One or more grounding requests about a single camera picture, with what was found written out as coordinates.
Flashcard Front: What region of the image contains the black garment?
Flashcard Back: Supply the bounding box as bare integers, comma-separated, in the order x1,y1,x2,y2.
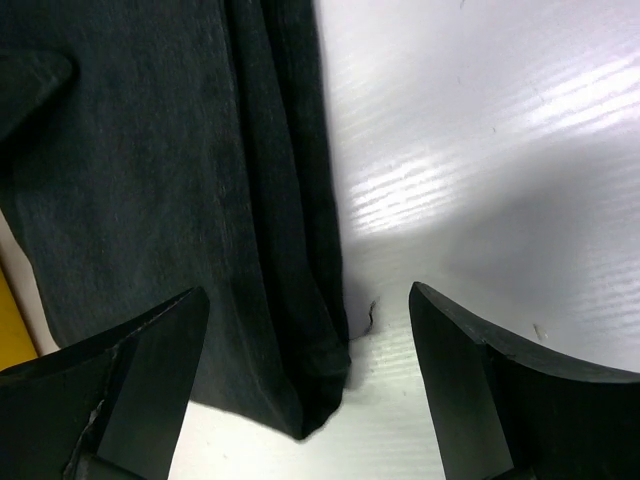
1,1,350,440

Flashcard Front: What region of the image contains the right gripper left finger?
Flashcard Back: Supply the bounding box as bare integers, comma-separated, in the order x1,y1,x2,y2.
1,288,209,479

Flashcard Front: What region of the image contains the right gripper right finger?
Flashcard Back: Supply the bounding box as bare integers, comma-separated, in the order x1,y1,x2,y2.
409,282,639,480

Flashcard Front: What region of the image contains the yellow hard-shell suitcase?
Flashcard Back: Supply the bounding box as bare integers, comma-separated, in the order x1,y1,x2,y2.
0,272,38,369

